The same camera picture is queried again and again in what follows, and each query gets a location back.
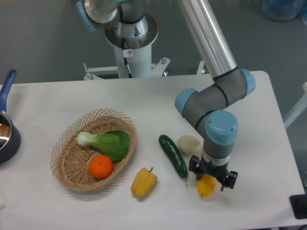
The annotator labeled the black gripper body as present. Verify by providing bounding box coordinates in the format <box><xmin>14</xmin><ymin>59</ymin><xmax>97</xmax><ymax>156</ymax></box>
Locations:
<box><xmin>200</xmin><ymin>158</ymin><xmax>228</xmax><ymax>180</ymax></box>

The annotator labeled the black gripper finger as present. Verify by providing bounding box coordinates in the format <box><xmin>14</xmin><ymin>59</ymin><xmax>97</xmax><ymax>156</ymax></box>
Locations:
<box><xmin>215</xmin><ymin>170</ymin><xmax>238</xmax><ymax>191</ymax></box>
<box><xmin>189</xmin><ymin>155</ymin><xmax>204</xmax><ymax>181</ymax></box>

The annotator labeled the yellow mango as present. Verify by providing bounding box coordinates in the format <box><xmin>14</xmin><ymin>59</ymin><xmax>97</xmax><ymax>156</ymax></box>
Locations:
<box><xmin>197</xmin><ymin>174</ymin><xmax>218</xmax><ymax>196</ymax></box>

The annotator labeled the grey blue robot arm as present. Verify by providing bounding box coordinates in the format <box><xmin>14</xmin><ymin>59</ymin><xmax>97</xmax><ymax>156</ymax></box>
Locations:
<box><xmin>76</xmin><ymin>0</ymin><xmax>256</xmax><ymax>189</ymax></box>

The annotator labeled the green cucumber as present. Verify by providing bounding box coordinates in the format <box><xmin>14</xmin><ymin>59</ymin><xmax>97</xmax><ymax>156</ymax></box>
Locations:
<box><xmin>158</xmin><ymin>135</ymin><xmax>188</xmax><ymax>187</ymax></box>

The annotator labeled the yellow bell pepper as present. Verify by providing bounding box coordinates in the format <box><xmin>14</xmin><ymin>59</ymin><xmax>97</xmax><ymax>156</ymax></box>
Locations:
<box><xmin>130</xmin><ymin>168</ymin><xmax>158</xmax><ymax>199</ymax></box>

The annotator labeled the black device at edge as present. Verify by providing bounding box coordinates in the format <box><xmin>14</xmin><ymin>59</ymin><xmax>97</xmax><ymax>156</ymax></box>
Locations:
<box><xmin>289</xmin><ymin>194</ymin><xmax>307</xmax><ymax>219</ymax></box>

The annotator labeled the green bok choy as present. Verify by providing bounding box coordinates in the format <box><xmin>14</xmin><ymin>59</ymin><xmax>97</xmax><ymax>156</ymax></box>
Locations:
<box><xmin>76</xmin><ymin>130</ymin><xmax>130</xmax><ymax>162</ymax></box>

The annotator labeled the orange fruit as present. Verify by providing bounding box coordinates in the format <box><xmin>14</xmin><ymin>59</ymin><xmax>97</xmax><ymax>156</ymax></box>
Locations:
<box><xmin>89</xmin><ymin>155</ymin><xmax>114</xmax><ymax>179</ymax></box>

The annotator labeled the woven wicker basket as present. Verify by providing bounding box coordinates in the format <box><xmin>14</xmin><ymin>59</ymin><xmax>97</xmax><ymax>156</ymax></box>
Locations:
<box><xmin>50</xmin><ymin>109</ymin><xmax>137</xmax><ymax>192</ymax></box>

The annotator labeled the clear jar with blue items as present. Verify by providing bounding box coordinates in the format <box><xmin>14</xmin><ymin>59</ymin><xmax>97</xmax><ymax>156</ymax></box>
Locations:
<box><xmin>262</xmin><ymin>0</ymin><xmax>305</xmax><ymax>22</ymax></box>

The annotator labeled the blue saucepan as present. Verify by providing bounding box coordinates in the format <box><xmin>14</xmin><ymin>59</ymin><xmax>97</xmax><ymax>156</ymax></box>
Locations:
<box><xmin>0</xmin><ymin>69</ymin><xmax>21</xmax><ymax>164</ymax></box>

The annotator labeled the white frame at right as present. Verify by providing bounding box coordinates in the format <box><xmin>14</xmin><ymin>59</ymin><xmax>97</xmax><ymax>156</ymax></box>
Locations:
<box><xmin>283</xmin><ymin>82</ymin><xmax>307</xmax><ymax>129</ymax></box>

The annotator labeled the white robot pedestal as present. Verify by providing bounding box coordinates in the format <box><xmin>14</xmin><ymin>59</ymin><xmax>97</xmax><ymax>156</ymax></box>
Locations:
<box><xmin>83</xmin><ymin>13</ymin><xmax>170</xmax><ymax>80</ymax></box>

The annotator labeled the black cable on pedestal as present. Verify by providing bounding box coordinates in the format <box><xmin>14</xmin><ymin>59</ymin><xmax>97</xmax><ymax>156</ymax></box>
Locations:
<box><xmin>121</xmin><ymin>37</ymin><xmax>133</xmax><ymax>79</ymax></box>

